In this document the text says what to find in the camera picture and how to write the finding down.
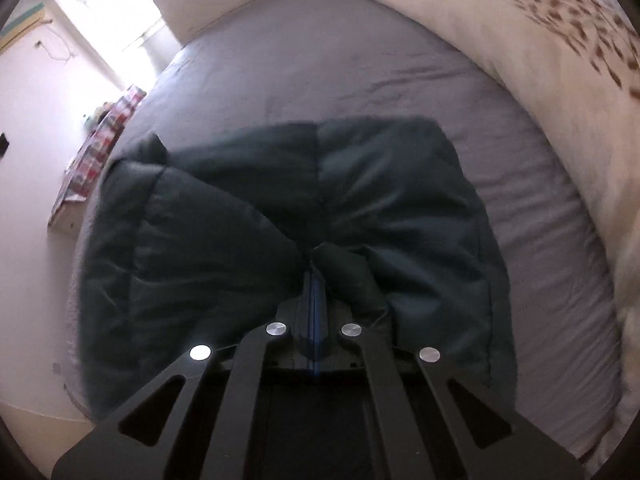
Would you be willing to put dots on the dark green quilted jacket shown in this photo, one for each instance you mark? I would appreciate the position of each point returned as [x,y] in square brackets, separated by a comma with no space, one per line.
[200,240]

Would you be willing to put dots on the bed with grey sheet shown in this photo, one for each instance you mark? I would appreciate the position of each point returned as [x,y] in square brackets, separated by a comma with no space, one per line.
[350,60]

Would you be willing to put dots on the cream leaf-print duvet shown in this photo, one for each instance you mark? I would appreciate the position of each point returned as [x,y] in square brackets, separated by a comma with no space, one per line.
[500,30]

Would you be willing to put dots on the black wall switch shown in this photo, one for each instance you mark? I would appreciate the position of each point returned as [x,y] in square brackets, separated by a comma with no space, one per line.
[3,145]

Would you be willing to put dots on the red plaid cloth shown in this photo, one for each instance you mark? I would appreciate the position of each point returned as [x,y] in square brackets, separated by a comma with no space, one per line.
[107,135]

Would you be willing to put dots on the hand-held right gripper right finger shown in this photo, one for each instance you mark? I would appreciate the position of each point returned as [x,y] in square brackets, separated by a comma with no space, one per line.
[400,410]

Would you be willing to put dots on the white bedside shelf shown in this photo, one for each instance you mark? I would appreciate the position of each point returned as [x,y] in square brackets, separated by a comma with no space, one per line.
[67,215]

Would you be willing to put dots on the window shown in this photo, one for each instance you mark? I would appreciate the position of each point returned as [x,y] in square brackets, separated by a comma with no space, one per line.
[115,15]

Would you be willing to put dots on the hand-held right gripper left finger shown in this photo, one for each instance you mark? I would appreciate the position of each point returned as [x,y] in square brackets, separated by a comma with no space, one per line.
[235,410]

